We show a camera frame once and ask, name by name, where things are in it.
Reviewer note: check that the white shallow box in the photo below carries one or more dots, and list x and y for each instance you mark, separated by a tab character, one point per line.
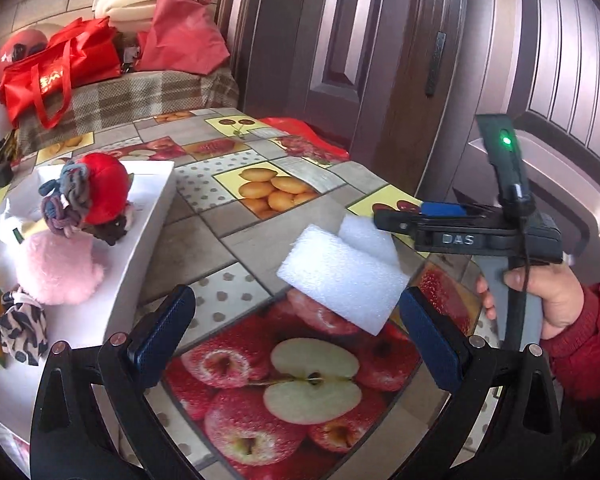
145	195

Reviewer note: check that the plaid sofa cover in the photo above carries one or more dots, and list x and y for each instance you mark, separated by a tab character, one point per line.
145	95

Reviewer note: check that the red plastic packet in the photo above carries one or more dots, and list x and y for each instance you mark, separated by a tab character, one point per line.
305	132

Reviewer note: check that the red non-woven bag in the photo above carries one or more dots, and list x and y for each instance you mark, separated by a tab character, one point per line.
180	30

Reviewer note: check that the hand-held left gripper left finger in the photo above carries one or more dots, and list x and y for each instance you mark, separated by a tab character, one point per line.
160	340

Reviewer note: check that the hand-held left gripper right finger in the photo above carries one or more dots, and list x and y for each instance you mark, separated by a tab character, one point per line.
430	340

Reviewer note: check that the brown panelled door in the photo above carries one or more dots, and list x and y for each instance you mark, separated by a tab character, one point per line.
380	35

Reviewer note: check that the person's right hand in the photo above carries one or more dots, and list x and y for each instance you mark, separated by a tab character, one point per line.
560	300

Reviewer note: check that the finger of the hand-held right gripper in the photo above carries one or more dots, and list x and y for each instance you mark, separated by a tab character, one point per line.
442	210
455	239

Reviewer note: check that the leopard print scrunchie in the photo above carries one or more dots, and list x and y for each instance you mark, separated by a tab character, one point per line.
22	327

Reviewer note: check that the pinkish plastic chair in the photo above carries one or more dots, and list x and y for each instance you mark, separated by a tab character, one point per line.
570	180

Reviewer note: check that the pink plush toy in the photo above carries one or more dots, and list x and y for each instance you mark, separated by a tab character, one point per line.
60	267

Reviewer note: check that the white foam block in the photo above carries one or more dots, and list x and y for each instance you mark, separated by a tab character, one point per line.
367	235
340	280

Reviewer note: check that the black power adapter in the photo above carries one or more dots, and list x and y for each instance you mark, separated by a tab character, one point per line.
0	176

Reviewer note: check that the red helmet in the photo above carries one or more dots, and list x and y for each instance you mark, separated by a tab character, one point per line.
22	47

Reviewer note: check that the red plush ball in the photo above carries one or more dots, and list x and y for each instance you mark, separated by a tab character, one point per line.
105	187

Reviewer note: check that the red tote bag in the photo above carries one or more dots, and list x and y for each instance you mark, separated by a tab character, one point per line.
65	60

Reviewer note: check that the person's right forearm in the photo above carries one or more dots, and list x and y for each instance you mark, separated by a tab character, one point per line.
590	350

